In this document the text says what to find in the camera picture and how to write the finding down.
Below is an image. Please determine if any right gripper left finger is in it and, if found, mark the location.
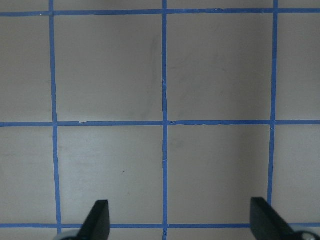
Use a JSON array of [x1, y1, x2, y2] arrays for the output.
[[77, 200, 111, 240]]

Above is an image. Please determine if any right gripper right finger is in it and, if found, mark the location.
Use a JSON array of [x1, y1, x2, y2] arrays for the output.
[[250, 197, 300, 240]]

